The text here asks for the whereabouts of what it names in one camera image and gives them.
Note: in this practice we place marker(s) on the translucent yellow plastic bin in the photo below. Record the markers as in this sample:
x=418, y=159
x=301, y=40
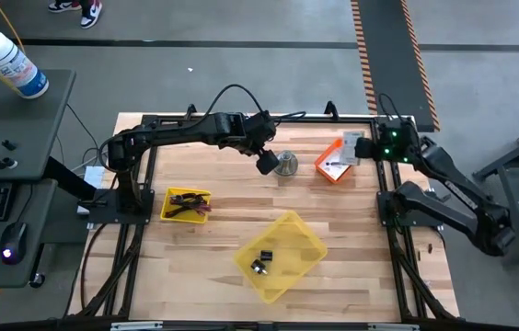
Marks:
x=296, y=239

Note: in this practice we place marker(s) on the black table clamp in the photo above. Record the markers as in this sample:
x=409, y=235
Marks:
x=331, y=110
x=191, y=111

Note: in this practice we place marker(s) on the orange cardboard box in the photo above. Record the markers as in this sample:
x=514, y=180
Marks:
x=326, y=167

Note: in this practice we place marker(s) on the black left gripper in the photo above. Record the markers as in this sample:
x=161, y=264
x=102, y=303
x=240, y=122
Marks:
x=259, y=131

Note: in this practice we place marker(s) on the small black desk knob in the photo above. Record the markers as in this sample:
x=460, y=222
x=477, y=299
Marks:
x=9, y=145
x=2, y=163

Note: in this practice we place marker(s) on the white wipes canister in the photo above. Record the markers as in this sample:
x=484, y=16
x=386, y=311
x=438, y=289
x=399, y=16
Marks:
x=6, y=62

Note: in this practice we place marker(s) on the black orange-striped floor mat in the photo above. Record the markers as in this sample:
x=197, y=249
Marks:
x=388, y=55

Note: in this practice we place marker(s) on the silver table bracket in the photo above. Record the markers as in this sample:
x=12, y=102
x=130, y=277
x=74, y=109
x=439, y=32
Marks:
x=393, y=327
x=135, y=326

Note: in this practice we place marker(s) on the grey antistatic packet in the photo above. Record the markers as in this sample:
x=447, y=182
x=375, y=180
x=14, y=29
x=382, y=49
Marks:
x=349, y=147

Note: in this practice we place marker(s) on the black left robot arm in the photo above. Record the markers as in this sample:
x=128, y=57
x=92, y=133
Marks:
x=172, y=131

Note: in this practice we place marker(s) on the black aluminium table frame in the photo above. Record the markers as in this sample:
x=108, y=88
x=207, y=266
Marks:
x=351, y=119

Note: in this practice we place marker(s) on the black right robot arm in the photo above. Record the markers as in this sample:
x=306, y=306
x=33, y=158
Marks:
x=453, y=179

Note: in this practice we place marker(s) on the silver metal cone part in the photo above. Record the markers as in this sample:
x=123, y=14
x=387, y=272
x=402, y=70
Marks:
x=285, y=163

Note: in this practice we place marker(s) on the person's shoe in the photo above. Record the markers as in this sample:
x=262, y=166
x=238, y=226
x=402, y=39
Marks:
x=91, y=11
x=64, y=5

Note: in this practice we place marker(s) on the small black cube part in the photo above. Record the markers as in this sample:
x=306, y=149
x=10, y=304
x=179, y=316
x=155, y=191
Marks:
x=266, y=255

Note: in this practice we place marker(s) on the white box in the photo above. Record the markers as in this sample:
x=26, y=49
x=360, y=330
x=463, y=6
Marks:
x=94, y=177

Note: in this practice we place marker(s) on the black desk caster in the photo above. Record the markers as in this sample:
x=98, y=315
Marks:
x=37, y=280

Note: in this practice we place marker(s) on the black cylinder motor part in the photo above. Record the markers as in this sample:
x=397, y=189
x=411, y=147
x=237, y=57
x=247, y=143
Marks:
x=258, y=266

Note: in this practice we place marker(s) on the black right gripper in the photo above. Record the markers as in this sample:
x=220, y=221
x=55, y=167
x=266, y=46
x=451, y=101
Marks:
x=368, y=148

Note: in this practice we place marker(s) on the black computer mouse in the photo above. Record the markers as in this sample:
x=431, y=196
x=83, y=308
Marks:
x=13, y=241

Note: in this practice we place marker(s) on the black keyboard desk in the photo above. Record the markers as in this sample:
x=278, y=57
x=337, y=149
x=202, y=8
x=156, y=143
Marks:
x=34, y=239

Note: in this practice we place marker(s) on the small yellow slotted tray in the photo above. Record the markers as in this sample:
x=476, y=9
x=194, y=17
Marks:
x=186, y=220

